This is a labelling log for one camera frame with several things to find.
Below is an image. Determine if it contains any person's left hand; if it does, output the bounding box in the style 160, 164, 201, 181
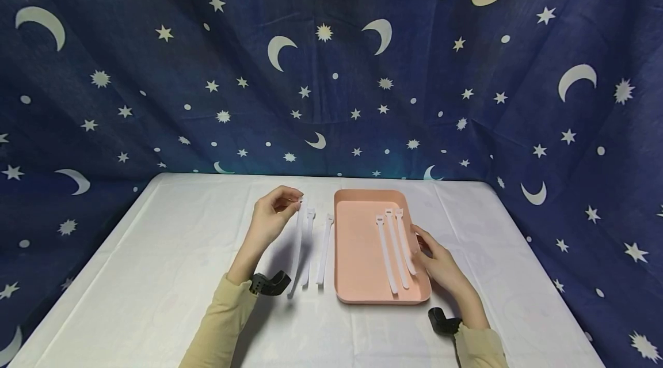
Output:
249, 185, 305, 252

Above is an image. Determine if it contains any person's right hand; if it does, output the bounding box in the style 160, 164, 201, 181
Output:
411, 225, 471, 301

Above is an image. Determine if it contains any white strap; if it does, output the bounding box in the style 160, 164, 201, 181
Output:
394, 208, 418, 276
302, 208, 316, 288
384, 208, 410, 290
375, 215, 399, 295
316, 214, 335, 287
287, 197, 307, 299

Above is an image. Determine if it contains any person's right forearm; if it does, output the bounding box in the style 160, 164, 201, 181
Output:
449, 282, 509, 368

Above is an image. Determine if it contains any person's left forearm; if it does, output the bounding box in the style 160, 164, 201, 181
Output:
178, 233, 275, 368

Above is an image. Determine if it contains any pink plastic tray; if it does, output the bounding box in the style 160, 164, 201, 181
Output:
333, 188, 432, 305

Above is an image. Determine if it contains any black wrist band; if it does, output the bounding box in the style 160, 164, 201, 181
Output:
249, 270, 292, 298
427, 307, 463, 368

